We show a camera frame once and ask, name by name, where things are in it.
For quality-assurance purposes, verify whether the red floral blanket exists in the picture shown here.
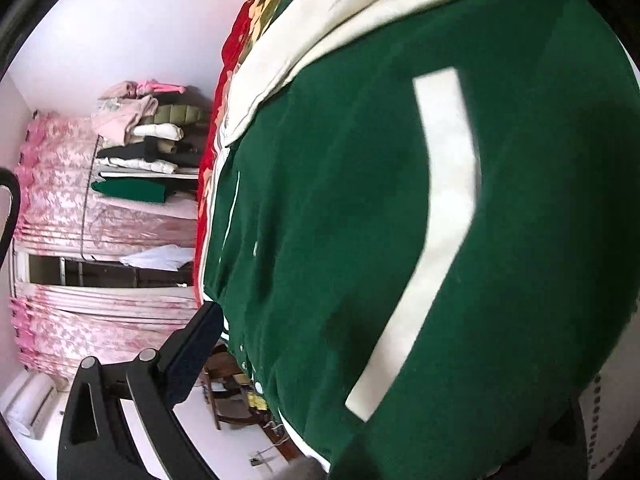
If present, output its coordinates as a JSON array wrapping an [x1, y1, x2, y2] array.
[[193, 0, 337, 306]]

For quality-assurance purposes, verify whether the black curved bar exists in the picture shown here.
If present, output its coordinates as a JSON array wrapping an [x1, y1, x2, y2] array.
[[0, 169, 23, 281]]

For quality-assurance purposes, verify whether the stack of folded clothes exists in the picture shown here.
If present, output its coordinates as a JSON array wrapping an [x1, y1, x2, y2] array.
[[90, 79, 213, 205]]

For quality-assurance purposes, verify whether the green and cream varsity jacket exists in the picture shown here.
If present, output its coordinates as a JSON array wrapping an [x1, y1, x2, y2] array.
[[199, 0, 640, 480]]

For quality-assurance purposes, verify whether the wooden chair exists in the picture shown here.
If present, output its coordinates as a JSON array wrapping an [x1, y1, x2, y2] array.
[[201, 344, 281, 431]]

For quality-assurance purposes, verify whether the white air conditioner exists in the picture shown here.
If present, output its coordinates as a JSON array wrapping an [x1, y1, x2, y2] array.
[[0, 373, 57, 440]]

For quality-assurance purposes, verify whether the pink lace curtain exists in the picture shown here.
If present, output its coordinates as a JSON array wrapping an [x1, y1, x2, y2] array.
[[9, 112, 207, 377]]

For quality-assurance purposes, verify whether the white dotted cloth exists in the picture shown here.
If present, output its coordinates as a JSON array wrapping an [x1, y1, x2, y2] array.
[[580, 360, 617, 476]]

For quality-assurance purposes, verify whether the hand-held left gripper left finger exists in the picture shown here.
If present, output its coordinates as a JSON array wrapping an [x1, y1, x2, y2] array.
[[57, 303, 225, 480]]

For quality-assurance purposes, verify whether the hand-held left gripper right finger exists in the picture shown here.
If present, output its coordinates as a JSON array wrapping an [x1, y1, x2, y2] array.
[[548, 396, 591, 480]]

